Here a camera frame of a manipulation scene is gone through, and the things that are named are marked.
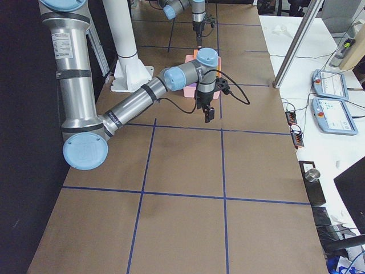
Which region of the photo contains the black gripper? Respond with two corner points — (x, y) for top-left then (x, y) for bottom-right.
(196, 90), (215, 123)
(192, 21), (205, 49)

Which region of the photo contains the yellow foam block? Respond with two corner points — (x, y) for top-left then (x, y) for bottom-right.
(216, 64), (221, 77)

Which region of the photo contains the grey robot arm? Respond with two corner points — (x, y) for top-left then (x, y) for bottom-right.
(39, 1), (218, 170)
(157, 0), (206, 49)

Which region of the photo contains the pink plastic bin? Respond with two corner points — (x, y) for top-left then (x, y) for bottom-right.
(183, 55), (221, 99)

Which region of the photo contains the orange terminal connector block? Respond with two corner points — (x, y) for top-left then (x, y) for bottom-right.
(285, 110), (297, 125)

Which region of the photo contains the crumpled white tissue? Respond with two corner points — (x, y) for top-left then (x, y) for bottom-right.
(271, 25), (288, 35)

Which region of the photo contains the far teach pendant tablet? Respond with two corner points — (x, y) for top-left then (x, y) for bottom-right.
(312, 70), (349, 100)

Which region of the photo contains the teach pendant tablet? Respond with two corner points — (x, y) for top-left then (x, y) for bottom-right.
(312, 70), (349, 100)
(311, 97), (358, 136)

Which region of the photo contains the silver metal cylinder weight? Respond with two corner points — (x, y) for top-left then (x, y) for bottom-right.
(304, 168), (321, 183)

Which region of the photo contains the near teach pendant tablet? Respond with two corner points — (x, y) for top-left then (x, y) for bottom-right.
(311, 97), (358, 136)

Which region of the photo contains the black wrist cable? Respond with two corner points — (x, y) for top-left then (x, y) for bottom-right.
(204, 13), (217, 38)
(155, 69), (252, 114)

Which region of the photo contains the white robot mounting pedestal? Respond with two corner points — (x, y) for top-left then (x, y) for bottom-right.
(103, 0), (153, 92)

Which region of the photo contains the aluminium frame post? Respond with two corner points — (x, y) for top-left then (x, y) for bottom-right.
(273, 0), (324, 88)

